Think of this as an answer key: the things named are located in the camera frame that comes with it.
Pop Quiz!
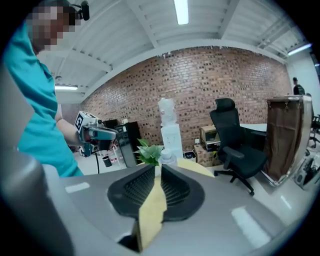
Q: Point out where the open carton with appliance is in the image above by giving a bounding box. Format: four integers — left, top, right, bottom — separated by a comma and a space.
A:
199, 124, 221, 152

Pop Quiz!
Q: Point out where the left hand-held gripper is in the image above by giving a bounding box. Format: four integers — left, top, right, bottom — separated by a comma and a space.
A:
74, 111, 119, 158

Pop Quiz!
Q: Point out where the black head-mounted camera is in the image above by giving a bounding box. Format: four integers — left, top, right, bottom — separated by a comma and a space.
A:
71, 0, 90, 21

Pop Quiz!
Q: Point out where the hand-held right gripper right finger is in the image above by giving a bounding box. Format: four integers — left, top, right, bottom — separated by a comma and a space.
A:
143, 163, 286, 256

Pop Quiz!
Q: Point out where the white water dispenser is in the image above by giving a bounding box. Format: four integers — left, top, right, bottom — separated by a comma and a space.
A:
160, 123, 184, 160

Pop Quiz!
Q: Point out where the person's left forearm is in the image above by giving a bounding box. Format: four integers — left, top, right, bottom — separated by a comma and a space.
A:
56, 118, 81, 147

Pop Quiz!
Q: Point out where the person's left hand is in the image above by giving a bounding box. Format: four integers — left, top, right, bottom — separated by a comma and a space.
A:
82, 129, 94, 145

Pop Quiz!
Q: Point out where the black equipment stand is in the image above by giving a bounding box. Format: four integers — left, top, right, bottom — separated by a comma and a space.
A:
294, 149, 320, 191

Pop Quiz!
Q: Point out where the black high-back office chair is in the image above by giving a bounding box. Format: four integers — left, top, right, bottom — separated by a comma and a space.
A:
209, 97, 268, 196

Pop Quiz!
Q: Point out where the black glass-door fridge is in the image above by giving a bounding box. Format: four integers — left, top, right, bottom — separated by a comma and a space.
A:
115, 121, 142, 168

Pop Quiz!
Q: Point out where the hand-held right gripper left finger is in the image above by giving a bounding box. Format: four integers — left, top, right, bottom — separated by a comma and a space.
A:
59, 164, 156, 256

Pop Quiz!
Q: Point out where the white side table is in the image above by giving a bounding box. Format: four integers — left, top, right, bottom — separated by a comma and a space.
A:
96, 143, 124, 169

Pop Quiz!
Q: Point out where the large clear dispenser jug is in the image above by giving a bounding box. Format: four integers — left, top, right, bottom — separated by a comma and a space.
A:
159, 97, 177, 128

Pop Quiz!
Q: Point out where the printed cardboard carton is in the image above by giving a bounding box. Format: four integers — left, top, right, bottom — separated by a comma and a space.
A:
193, 144, 223, 168

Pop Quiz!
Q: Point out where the brown curtained cart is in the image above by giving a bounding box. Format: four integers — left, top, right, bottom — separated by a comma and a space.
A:
263, 94, 315, 187

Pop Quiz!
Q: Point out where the round wooden table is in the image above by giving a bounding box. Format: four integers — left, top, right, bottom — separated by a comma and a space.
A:
132, 157, 216, 252

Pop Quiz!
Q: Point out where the white desk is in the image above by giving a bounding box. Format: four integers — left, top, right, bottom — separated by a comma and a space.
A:
239, 122, 268, 137

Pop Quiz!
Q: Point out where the long ceiling light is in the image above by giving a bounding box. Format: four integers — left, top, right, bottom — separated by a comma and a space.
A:
287, 43, 313, 56
54, 84, 79, 91
173, 0, 190, 25

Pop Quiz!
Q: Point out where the person's teal shirt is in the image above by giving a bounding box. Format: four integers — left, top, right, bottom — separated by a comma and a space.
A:
3, 22, 85, 178

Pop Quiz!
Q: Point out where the person's head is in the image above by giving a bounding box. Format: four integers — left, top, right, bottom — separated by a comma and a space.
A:
26, 0, 82, 51

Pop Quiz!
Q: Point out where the potted green plant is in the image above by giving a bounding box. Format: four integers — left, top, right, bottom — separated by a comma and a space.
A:
134, 138, 165, 166

